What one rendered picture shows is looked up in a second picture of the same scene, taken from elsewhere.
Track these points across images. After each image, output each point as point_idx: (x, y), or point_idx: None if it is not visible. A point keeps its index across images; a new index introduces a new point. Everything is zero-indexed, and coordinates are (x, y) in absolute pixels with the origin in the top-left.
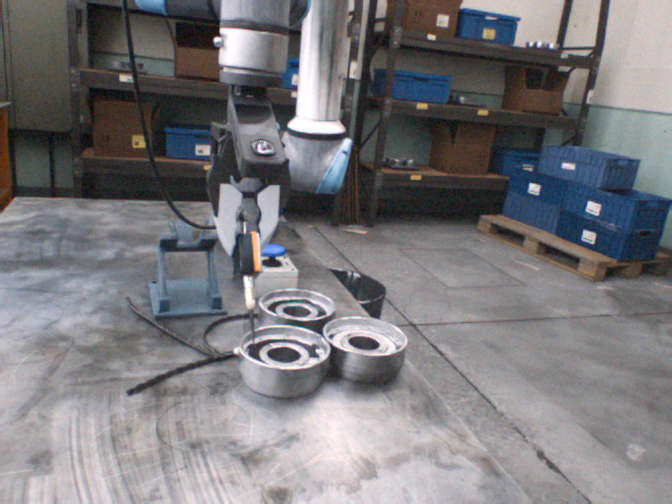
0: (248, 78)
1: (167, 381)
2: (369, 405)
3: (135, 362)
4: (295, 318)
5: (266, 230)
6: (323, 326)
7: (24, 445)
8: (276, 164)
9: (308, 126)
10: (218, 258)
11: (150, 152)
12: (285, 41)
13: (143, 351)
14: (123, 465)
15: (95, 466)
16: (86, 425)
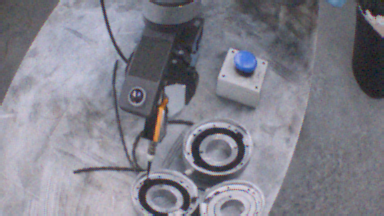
0: (152, 26)
1: (94, 173)
2: None
3: (86, 145)
4: (198, 168)
5: (173, 109)
6: (223, 178)
7: (33, 179)
8: (141, 115)
9: None
10: (230, 16)
11: (107, 26)
12: (188, 6)
13: (94, 136)
14: (60, 214)
15: (51, 208)
16: (53, 182)
